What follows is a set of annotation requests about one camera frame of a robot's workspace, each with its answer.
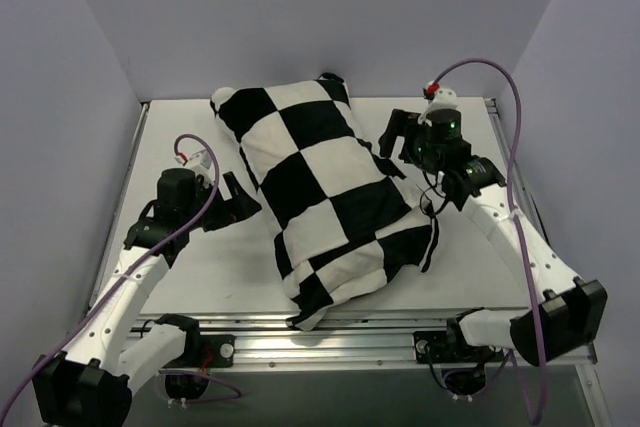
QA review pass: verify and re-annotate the black white checkered pillowcase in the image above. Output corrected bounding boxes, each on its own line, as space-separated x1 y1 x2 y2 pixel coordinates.
210 73 439 331

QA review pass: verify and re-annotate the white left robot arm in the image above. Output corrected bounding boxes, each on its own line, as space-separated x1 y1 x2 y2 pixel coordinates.
32 167 261 426

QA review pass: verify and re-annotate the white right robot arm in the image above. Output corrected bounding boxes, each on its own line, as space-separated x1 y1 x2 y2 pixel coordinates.
378 109 608 367

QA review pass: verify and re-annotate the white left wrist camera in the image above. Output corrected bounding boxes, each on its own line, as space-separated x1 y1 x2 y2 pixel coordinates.
183 150 212 179

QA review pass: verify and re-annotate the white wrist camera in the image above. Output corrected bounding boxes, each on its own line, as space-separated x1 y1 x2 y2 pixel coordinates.
183 150 212 179
418 82 459 125

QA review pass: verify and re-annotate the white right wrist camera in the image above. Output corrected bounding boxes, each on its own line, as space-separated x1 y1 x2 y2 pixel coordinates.
418 82 459 125

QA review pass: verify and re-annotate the aluminium right side rail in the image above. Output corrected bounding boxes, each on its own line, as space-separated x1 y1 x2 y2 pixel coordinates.
484 98 549 241

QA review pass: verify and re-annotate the aluminium table edge rail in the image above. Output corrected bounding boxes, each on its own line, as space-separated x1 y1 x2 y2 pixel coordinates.
87 102 150 308

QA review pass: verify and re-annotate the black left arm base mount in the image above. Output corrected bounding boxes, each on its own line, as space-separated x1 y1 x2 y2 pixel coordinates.
140 314 242 407

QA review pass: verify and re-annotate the aluminium front frame rail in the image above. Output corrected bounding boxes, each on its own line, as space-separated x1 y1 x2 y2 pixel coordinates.
127 309 599 373

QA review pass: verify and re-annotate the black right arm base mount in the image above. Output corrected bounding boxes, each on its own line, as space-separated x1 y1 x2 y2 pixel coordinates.
412 319 507 402

